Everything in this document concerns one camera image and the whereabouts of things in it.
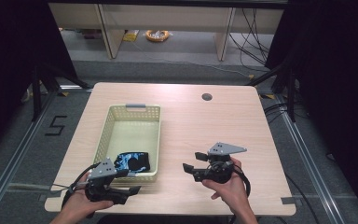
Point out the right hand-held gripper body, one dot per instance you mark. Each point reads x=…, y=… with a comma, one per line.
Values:
x=223, y=149

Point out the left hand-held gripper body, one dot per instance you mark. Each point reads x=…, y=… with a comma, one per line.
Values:
x=105, y=170

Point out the blue patterned fingerless glove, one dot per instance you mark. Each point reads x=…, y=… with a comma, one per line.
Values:
x=126, y=158

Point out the pale yellow plastic basket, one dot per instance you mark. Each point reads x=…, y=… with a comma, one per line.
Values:
x=130, y=137

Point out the person's left hand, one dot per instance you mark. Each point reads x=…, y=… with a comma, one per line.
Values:
x=80, y=205

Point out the person's right hand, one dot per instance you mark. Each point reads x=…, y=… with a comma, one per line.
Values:
x=233, y=193

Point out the grey table grommet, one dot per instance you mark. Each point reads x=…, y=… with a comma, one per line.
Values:
x=207, y=96

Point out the grey tape strip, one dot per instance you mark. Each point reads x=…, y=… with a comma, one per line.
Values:
x=51, y=195
x=289, y=200

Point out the yellow black tape piece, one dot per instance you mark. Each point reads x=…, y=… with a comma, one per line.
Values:
x=64, y=93
x=268, y=96

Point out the black metal stand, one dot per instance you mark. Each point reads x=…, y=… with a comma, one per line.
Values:
x=291, y=93
x=36, y=93

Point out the dark curtain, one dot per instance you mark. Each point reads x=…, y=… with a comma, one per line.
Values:
x=338, y=77
x=12, y=62

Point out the yellow packet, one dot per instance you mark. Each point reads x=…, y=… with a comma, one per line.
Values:
x=130, y=36

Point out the aluminium floor rail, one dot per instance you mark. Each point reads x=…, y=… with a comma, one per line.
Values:
x=15, y=155
x=310, y=161

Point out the white desk frame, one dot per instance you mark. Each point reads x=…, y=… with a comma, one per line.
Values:
x=167, y=17

